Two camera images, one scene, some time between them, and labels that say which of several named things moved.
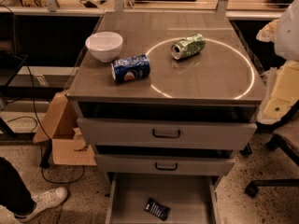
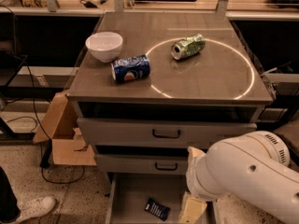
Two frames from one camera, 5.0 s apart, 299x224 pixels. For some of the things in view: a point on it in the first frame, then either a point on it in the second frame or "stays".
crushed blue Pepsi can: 131,69 stays
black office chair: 285,132 stays
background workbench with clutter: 87,2 stays
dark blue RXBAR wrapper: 157,209 stays
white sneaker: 48,199 → 35,206
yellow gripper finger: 268,33 → 194,154
